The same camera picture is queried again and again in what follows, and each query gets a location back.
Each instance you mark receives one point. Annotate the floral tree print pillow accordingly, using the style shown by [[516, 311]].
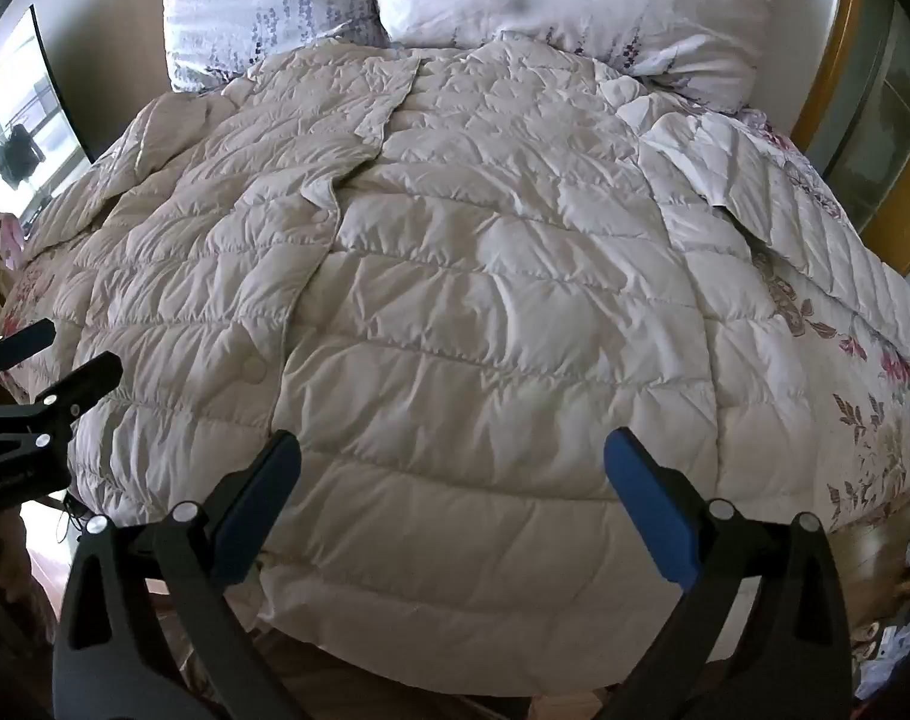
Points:
[[260, 7], [575, 0]]

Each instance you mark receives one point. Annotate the person's left forearm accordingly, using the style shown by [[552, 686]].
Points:
[[5, 577]]

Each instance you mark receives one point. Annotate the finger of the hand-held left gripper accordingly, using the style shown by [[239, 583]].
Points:
[[87, 382], [20, 345]]

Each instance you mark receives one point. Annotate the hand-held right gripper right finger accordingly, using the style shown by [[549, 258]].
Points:
[[650, 499]]

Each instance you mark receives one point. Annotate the wall mirror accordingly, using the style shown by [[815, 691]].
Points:
[[27, 127]]

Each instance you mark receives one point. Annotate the floral bed sheet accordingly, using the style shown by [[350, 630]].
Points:
[[859, 420]]

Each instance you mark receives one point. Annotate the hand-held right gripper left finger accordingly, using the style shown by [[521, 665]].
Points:
[[260, 491]]

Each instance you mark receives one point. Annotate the wooden headboard cabinet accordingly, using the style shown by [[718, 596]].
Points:
[[829, 52]]

